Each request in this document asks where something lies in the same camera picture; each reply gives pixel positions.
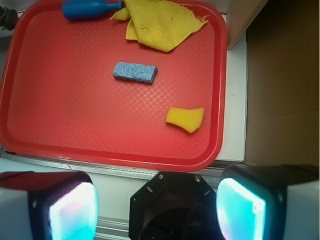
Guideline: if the red plastic tray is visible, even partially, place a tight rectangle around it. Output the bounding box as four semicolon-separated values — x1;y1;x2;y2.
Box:
0;0;227;172

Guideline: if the black octagonal mount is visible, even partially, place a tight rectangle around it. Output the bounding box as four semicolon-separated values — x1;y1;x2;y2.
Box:
128;171;224;240

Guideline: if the yellow sponge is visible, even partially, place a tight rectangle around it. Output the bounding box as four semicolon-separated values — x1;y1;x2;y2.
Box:
165;107;205;134

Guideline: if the aluminium rail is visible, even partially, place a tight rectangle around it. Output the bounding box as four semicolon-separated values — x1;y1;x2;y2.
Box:
94;217;130;240

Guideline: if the blue sponge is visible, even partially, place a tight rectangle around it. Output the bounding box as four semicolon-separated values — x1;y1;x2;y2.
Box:
112;61;158;84

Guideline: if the dark knob object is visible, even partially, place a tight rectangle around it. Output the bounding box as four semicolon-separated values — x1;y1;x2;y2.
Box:
0;7;19;31

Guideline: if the yellow cloth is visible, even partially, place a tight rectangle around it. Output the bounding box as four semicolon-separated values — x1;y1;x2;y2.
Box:
110;0;208;53

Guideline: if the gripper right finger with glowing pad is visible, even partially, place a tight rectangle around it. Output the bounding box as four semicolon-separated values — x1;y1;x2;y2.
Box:
216;164;320;240

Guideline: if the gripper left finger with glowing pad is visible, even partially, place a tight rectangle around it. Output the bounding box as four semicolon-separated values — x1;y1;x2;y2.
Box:
0;171;99;240

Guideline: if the blue plastic bottle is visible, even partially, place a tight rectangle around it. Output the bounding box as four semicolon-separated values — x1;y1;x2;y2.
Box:
61;0;123;20

